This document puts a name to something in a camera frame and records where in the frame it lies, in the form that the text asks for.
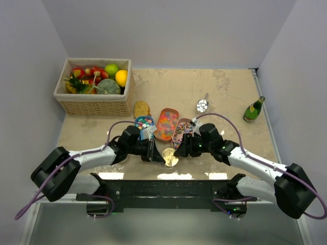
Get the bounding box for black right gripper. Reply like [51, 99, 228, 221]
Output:
[174, 133, 213, 157]

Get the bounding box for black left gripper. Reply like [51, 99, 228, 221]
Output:
[127, 137, 165, 163]

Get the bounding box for round cream jar lid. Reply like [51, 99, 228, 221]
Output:
[161, 148, 179, 167]

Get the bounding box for pink tray of lollipops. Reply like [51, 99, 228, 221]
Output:
[171, 118, 194, 150]

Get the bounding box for orange tray of gummy stars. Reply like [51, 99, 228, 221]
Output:
[154, 108, 179, 143]

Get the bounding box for blue tray of star candies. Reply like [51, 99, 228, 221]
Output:
[135, 116, 154, 140]

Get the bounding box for silver metal scoop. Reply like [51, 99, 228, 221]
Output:
[196, 93, 209, 113]

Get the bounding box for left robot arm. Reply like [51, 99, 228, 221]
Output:
[31, 126, 165, 202]

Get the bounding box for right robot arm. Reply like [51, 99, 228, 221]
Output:
[174, 124, 316, 219]

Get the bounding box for wicker basket with liner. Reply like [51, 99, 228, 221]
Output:
[54, 58, 134, 117]

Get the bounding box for green glass bottle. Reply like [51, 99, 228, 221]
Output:
[243, 96, 265, 123]

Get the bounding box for green pumpkin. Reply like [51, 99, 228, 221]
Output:
[96, 79, 121, 94]

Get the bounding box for yellow lemon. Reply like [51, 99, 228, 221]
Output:
[115, 69, 128, 87]

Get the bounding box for green lime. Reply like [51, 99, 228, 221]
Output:
[104, 63, 120, 77]

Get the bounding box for red strawberries bunch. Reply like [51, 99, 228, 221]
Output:
[72, 67, 109, 85]

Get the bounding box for small pineapple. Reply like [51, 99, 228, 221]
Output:
[64, 73, 88, 94]

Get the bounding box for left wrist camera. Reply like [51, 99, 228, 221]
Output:
[140, 126, 157, 140]

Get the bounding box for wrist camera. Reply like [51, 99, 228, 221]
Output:
[190, 118, 203, 135]
[140, 126, 157, 140]

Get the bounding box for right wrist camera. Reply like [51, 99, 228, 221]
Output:
[190, 118, 203, 135]

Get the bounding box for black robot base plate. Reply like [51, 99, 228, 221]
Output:
[76, 180, 256, 218]

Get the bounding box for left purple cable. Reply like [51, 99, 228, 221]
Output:
[14, 120, 144, 221]

